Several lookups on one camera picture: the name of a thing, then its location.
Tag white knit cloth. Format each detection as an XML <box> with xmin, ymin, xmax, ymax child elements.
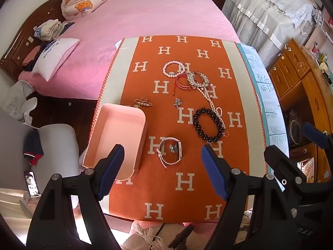
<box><xmin>129</xmin><ymin>220</ymin><xmax>167</xmax><ymax>250</ymax></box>

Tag pink rectangular box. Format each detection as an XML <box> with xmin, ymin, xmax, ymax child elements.
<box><xmin>83</xmin><ymin>103</ymin><xmax>148</xmax><ymax>182</ymax></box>

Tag light blue leaf-print tablecloth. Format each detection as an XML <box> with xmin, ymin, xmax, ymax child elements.
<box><xmin>239</xmin><ymin>43</ymin><xmax>290</xmax><ymax>176</ymax></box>

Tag gold pearl pin brooch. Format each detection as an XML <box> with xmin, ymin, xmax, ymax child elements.
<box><xmin>134</xmin><ymin>97</ymin><xmax>154</xmax><ymax>108</ymax></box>

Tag orange and black clothes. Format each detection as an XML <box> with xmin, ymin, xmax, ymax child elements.
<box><xmin>21</xmin><ymin>44</ymin><xmax>50</xmax><ymax>73</ymax></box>

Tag navy and red garment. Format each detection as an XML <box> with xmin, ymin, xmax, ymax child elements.
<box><xmin>23</xmin><ymin>130</ymin><xmax>44</xmax><ymax>166</ymax></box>

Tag smartphone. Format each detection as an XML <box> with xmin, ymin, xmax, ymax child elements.
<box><xmin>24</xmin><ymin>171</ymin><xmax>41</xmax><ymax>197</ymax></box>

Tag grey office chair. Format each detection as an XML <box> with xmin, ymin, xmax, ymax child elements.
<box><xmin>0</xmin><ymin>106</ymin><xmax>80</xmax><ymax>214</ymax></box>

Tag white lace furniture cover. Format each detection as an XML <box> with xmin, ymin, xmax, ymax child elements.
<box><xmin>222</xmin><ymin>0</ymin><xmax>324</xmax><ymax>69</ymax></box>

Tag pink bed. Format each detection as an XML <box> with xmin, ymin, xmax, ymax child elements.
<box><xmin>18</xmin><ymin>0</ymin><xmax>241</xmax><ymax>101</ymax></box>

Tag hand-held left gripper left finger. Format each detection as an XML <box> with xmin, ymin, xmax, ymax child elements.
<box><xmin>26</xmin><ymin>144</ymin><xmax>125</xmax><ymax>250</ymax></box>

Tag bear-print rolled quilt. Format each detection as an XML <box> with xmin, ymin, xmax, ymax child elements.
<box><xmin>61</xmin><ymin>0</ymin><xmax>111</xmax><ymax>20</ymax></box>

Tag orange letter-print blanket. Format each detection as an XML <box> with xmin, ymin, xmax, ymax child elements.
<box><xmin>90</xmin><ymin>35</ymin><xmax>270</xmax><ymax>226</ymax></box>

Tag white pearl bracelet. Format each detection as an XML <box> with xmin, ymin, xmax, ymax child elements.
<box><xmin>163</xmin><ymin>61</ymin><xmax>186</xmax><ymax>78</ymax></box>

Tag black bead bracelet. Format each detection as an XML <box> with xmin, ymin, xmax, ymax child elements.
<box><xmin>193</xmin><ymin>109</ymin><xmax>225</xmax><ymax>143</ymax></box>

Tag white garment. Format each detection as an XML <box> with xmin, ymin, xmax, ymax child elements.
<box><xmin>5</xmin><ymin>80</ymin><xmax>37</xmax><ymax>124</ymax></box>

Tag dark wooden headboard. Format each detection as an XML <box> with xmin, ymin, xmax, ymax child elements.
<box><xmin>0</xmin><ymin>0</ymin><xmax>67</xmax><ymax>80</ymax></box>

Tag red string bracelet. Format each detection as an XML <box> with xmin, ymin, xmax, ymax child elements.
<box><xmin>172</xmin><ymin>73</ymin><xmax>196</xmax><ymax>95</ymax></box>

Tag white pillow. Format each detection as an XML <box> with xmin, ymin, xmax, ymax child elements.
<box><xmin>32</xmin><ymin>38</ymin><xmax>80</xmax><ymax>82</ymax></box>

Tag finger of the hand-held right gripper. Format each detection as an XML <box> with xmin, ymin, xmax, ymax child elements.
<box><xmin>302</xmin><ymin>122</ymin><xmax>333</xmax><ymax>150</ymax></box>
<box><xmin>264</xmin><ymin>146</ymin><xmax>313</xmax><ymax>196</ymax></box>

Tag stack of folded clothes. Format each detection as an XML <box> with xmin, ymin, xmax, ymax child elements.
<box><xmin>33</xmin><ymin>19</ymin><xmax>69</xmax><ymax>41</ymax></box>

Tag white bangle with charm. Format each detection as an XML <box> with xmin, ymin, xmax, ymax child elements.
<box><xmin>157</xmin><ymin>137</ymin><xmax>183</xmax><ymax>168</ymax></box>

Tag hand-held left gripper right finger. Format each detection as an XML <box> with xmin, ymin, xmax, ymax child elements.
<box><xmin>201</xmin><ymin>144</ymin><xmax>299</xmax><ymax>250</ymax></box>

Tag wooden drawer cabinet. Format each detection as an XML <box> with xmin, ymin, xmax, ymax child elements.
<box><xmin>269</xmin><ymin>39</ymin><xmax>333</xmax><ymax>188</ymax></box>

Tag printed cardboard box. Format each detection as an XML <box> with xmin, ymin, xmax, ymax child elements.
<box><xmin>297</xmin><ymin>158</ymin><xmax>316</xmax><ymax>183</ymax></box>

